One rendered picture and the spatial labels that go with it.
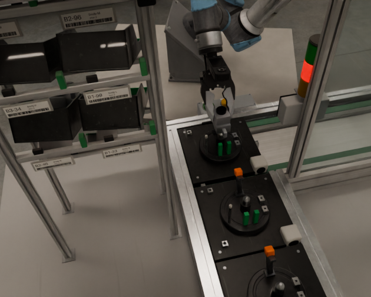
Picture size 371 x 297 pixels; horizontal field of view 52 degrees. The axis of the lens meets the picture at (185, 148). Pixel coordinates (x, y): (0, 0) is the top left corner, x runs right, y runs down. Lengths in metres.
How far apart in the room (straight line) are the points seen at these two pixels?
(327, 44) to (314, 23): 2.99
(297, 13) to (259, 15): 2.51
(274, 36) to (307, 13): 2.06
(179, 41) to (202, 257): 0.88
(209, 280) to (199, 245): 0.10
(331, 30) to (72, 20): 0.52
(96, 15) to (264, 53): 1.31
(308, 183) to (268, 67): 0.69
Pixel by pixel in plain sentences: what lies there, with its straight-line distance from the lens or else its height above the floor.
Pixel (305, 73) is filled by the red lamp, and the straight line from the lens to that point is 0.98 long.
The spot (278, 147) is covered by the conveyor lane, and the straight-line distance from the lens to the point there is 1.35.
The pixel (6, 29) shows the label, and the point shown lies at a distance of 0.68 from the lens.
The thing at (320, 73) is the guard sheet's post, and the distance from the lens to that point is 0.94.
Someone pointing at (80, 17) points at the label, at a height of 1.60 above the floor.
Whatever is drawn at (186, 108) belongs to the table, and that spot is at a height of 0.86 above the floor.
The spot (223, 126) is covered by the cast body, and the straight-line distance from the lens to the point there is 1.14.
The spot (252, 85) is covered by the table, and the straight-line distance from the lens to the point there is 1.67.
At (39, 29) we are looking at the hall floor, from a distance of 4.07.
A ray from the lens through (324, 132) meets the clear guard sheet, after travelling 1.13.
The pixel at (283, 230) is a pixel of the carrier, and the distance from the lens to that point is 1.07.
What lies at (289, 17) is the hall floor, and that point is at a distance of 3.93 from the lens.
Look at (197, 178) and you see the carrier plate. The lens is 1.17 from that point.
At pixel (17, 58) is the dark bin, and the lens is 0.78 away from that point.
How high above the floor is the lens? 1.91
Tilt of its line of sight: 48 degrees down
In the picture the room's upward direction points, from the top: 4 degrees counter-clockwise
